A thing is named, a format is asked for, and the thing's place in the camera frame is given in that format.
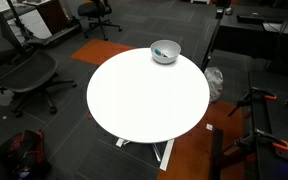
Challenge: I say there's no green marker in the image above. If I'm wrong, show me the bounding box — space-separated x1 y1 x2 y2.
154 48 169 58

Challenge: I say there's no grey bowl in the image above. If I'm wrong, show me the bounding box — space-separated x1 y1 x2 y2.
149 39 182 65

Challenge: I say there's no white table base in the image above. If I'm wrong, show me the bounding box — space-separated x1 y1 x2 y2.
115 137 176 172

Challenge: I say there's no clear plastic bag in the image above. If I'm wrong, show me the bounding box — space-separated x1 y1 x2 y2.
203 66 224 104

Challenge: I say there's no black padded office chair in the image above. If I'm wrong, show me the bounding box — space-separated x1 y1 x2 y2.
77 0 123 42

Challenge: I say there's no black low floor platform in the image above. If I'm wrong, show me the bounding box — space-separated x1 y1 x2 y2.
23 18 83 48

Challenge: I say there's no black office desk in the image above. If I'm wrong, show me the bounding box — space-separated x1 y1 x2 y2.
200 3 288 73

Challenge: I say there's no black mesh office chair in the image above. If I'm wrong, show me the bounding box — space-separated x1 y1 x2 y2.
0 4 78 118

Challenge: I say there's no dark brown wooden cabinet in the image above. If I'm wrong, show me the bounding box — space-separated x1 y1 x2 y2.
23 0 69 35

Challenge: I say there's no black keyboard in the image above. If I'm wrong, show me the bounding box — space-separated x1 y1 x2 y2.
236 12 267 25

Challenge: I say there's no red and black backpack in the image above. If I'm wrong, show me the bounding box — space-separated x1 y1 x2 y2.
0 129 52 180

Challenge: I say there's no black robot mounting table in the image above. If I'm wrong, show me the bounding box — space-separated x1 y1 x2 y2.
210 69 288 180

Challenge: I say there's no black tripod stand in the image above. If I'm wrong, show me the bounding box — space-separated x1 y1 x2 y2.
6 0 35 41

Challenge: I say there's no orange handled black clamp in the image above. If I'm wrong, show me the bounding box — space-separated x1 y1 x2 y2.
227 86 278 118
233 128 288 154

